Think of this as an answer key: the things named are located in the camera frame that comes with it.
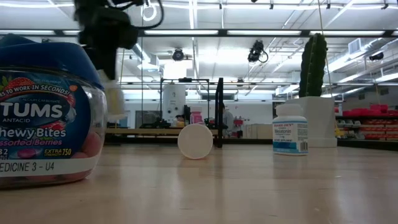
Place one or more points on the person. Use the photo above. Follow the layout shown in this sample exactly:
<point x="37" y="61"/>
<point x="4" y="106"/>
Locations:
<point x="229" y="119"/>

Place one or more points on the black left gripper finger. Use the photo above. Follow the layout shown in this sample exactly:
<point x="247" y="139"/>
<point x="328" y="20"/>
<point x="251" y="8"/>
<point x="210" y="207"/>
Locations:
<point x="102" y="62"/>

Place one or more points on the white hexagonal plant pot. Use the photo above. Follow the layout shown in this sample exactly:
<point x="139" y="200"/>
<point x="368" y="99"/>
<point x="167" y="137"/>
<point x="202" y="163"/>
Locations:
<point x="320" y="124"/>

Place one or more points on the green cactus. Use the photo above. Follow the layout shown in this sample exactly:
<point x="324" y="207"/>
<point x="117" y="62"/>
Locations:
<point x="312" y="68"/>

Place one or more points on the white melatonin bottle blue label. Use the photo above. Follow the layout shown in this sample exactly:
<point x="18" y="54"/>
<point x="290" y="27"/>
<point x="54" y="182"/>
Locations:
<point x="290" y="133"/>

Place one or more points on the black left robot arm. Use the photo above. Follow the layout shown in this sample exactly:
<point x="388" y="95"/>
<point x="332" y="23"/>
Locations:
<point x="109" y="3"/>

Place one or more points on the black overhead crossbeam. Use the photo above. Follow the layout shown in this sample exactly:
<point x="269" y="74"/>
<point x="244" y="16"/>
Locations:
<point x="222" y="32"/>

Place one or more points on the black overhead camera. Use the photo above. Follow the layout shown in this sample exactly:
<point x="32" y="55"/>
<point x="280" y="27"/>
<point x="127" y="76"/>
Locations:
<point x="256" y="51"/>

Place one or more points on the beige background cabinet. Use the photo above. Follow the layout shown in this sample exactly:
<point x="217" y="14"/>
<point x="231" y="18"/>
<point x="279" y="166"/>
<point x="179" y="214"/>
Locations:
<point x="258" y="130"/>

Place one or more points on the blue lid Tums jar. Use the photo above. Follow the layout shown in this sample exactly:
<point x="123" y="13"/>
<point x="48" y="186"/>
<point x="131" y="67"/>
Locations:
<point x="46" y="118"/>

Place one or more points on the round black ceiling fixture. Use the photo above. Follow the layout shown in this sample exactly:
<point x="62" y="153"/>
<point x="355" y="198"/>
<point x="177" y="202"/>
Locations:
<point x="178" y="54"/>

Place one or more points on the shelving with red bins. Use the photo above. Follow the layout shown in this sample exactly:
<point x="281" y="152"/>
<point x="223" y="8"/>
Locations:
<point x="373" y="124"/>

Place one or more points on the thin black background frame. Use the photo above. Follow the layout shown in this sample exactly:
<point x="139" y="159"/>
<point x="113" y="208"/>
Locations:
<point x="185" y="80"/>

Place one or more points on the pink bottle white cap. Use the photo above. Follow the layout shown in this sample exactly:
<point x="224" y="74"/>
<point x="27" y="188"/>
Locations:
<point x="196" y="118"/>

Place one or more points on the orange pill bottle white cap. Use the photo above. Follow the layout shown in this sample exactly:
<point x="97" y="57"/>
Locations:
<point x="195" y="141"/>

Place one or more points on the white cylindrical tank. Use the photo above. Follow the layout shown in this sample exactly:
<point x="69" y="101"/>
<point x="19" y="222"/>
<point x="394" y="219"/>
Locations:
<point x="173" y="102"/>

